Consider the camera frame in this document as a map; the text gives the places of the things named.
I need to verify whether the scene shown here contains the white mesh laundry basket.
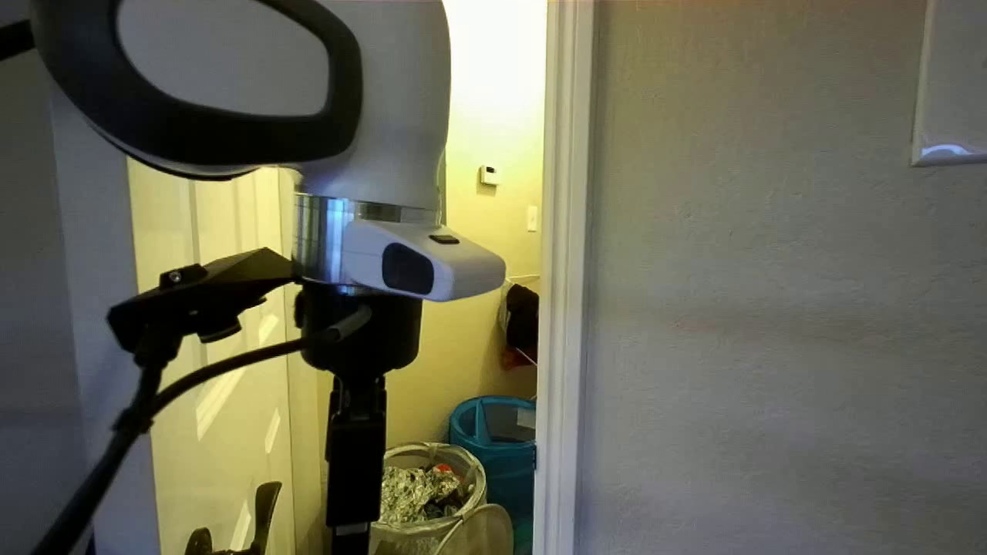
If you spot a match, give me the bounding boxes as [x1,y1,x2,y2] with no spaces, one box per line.
[371,442,515,555]

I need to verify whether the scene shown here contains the white wall thermostat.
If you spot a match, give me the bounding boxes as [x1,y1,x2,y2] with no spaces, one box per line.
[479,163,499,187]

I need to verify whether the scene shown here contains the blue trash bin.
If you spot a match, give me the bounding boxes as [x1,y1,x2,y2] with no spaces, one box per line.
[448,395,537,555]

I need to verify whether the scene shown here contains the black hanging bag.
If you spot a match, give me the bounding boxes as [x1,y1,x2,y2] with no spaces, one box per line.
[503,282,541,366]

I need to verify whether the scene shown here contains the white panel door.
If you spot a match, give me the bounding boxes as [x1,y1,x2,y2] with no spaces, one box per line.
[0,52,138,555]

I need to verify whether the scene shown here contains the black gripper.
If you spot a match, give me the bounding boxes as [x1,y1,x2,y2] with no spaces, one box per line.
[295,282,424,555]

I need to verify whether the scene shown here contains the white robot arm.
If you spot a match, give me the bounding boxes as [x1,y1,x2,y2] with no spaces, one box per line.
[28,0,507,555]

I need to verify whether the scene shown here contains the black cable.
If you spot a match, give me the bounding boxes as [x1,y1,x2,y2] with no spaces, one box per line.
[28,336,310,555]

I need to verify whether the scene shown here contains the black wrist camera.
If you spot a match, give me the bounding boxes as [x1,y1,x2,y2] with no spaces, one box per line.
[109,245,294,366]

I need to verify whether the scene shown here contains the white door frame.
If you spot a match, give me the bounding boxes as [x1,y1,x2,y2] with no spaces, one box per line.
[535,0,596,555]

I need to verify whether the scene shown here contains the black lever door handle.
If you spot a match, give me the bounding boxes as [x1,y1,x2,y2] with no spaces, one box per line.
[186,480,280,555]

